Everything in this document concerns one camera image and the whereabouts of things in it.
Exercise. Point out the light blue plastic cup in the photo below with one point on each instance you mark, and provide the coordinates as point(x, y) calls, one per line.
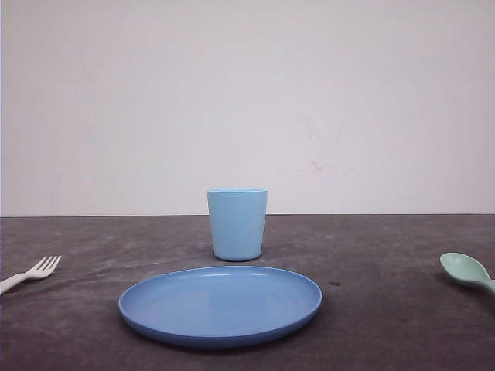
point(237, 222)

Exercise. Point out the mint green plastic spoon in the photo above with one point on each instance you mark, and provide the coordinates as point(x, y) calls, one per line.
point(467, 271)

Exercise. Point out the white plastic fork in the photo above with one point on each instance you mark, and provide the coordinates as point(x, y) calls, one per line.
point(41, 270)

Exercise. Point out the blue plastic plate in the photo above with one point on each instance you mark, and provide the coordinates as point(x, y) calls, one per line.
point(223, 307)

